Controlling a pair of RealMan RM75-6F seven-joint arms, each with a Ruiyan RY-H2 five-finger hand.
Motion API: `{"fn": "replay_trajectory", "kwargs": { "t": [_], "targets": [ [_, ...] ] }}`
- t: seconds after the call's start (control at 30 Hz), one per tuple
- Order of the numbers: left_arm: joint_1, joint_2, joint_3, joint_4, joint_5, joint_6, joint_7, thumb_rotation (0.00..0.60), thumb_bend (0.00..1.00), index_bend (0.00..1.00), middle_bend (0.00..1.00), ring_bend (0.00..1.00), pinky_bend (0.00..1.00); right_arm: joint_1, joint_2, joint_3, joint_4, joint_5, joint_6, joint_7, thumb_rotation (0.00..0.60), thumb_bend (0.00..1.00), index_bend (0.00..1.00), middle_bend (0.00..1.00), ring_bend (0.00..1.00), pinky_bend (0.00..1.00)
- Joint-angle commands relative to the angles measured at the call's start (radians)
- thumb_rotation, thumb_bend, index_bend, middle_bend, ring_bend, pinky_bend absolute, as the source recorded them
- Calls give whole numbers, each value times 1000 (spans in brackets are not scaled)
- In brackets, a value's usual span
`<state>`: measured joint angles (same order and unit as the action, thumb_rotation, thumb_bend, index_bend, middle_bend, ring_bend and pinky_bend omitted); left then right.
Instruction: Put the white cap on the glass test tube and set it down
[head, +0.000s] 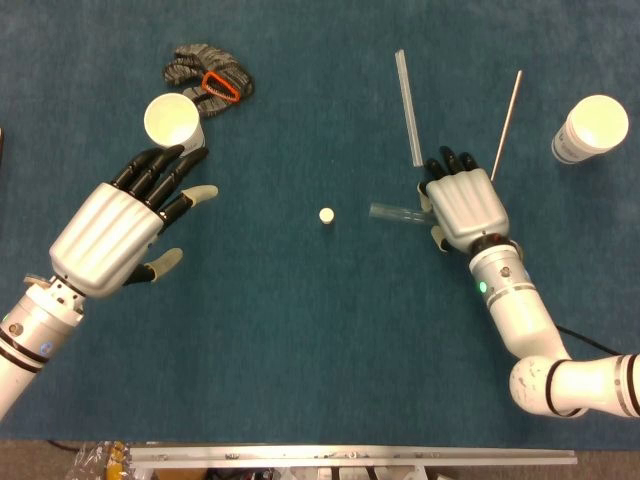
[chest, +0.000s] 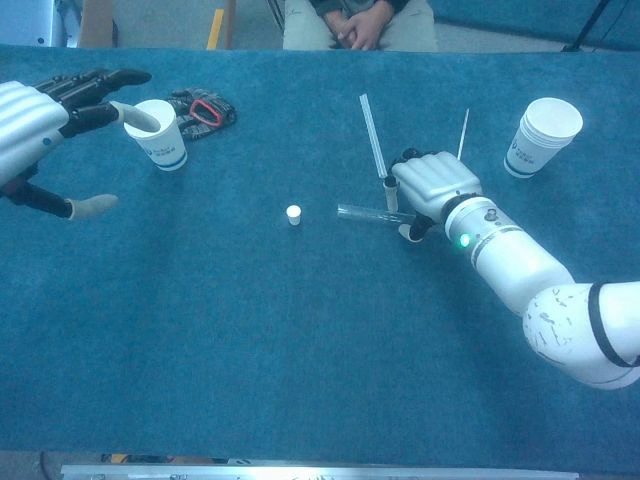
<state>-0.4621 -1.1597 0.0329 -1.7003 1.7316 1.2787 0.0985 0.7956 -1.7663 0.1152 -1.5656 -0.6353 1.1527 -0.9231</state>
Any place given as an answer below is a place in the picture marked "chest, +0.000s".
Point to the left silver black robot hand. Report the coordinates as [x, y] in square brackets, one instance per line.
[30, 125]

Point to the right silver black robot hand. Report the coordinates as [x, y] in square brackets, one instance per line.
[435, 177]

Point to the clear glass test tube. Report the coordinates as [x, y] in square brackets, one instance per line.
[365, 212]

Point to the white rubber stopper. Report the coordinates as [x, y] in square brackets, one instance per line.
[294, 214]

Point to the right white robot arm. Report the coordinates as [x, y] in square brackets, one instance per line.
[515, 265]

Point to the clear glass rod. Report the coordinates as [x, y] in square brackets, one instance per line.
[373, 135]

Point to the right white paper cup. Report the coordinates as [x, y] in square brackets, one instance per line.
[535, 145]

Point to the brown cardboard panel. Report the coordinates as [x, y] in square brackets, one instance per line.
[97, 25]

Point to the single white paper cup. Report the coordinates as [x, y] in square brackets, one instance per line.
[165, 150]

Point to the teal covered background table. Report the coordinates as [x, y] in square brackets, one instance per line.
[500, 15]

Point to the teal table cloth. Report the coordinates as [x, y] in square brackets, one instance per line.
[320, 325]

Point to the black tripod stand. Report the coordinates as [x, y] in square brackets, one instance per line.
[571, 48]

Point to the seated person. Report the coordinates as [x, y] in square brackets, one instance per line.
[300, 30]

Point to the yellow tape strip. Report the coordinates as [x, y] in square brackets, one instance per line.
[215, 30]

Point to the silver metal frame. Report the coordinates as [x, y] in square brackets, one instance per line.
[30, 20]

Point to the aluminium frame rail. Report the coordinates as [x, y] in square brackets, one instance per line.
[320, 472]

